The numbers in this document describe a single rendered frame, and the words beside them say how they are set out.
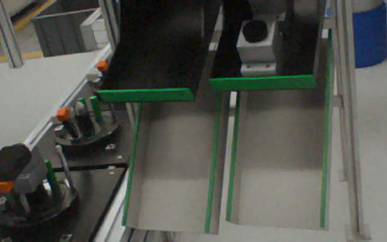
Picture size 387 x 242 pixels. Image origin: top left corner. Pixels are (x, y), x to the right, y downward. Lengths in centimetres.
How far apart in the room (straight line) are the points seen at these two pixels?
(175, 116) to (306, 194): 23
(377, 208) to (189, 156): 37
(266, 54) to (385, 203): 45
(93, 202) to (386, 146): 60
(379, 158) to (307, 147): 38
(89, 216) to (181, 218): 19
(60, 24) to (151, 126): 210
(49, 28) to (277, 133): 226
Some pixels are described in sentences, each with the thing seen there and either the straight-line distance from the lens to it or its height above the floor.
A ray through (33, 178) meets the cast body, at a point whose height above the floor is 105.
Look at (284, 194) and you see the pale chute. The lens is 78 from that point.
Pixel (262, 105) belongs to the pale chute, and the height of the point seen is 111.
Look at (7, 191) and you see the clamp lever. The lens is 89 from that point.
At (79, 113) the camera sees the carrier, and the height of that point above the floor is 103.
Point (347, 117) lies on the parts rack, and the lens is 83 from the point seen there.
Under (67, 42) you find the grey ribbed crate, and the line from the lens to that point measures 294.
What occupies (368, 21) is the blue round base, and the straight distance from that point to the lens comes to 151.
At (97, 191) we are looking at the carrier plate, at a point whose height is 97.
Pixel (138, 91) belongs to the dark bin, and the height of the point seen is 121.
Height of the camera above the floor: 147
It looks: 26 degrees down
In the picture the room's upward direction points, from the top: 12 degrees counter-clockwise
